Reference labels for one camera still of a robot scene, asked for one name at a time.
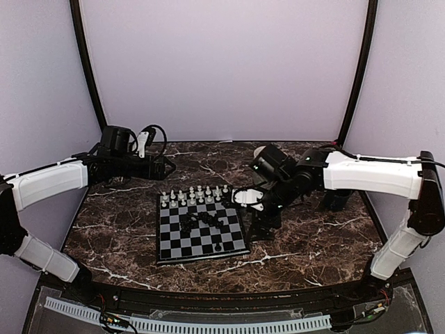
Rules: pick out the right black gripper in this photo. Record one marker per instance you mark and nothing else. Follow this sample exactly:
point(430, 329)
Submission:
point(265, 233)

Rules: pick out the left black frame post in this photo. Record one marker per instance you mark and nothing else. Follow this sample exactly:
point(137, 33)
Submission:
point(86, 64)

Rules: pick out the dark blue mug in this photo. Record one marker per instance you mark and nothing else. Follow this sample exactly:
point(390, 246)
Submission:
point(335, 200)

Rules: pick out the pile of black chess pieces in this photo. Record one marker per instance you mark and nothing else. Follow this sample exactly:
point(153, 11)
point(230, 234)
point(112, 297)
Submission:
point(192, 221)

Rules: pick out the black frame post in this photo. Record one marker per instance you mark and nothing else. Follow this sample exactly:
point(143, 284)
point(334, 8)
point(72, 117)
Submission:
point(86, 64)
point(356, 87)

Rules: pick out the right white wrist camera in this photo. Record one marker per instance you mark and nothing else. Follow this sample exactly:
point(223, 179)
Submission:
point(248, 198)

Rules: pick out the right black frame post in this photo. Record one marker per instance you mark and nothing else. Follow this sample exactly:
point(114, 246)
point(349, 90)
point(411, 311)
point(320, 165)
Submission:
point(356, 87)

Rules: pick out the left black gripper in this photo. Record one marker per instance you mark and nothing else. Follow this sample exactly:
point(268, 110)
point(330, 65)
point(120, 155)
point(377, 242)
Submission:
point(158, 174)

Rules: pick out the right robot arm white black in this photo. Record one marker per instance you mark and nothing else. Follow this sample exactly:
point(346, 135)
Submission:
point(331, 169)

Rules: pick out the black white chessboard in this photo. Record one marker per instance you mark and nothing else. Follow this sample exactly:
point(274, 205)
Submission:
point(175, 247)

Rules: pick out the cream seashell mug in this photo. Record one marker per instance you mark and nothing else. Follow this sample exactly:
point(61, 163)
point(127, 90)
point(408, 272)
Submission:
point(259, 152)

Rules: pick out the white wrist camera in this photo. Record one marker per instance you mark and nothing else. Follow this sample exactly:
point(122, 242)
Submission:
point(141, 141)
point(248, 198)

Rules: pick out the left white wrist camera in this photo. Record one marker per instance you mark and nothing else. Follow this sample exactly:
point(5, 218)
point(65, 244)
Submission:
point(141, 141)

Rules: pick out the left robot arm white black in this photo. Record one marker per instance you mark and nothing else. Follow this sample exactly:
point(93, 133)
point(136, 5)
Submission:
point(119, 153)

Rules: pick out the white slotted cable duct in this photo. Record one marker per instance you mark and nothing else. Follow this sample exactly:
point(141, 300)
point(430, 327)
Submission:
point(186, 322)

